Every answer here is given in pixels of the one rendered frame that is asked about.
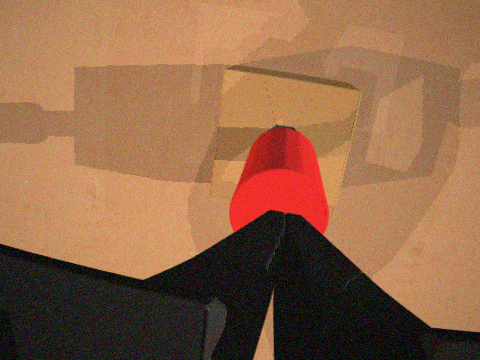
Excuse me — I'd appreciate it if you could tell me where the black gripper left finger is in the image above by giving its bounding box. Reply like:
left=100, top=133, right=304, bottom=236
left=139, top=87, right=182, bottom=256
left=0, top=211, right=285, bottom=360

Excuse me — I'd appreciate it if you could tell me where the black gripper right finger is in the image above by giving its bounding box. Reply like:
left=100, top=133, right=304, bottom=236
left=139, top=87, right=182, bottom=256
left=272, top=213, right=480, bottom=360

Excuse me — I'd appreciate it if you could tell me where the red marker cap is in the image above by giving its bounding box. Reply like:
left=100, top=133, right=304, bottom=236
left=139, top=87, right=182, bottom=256
left=229, top=128, right=329, bottom=235

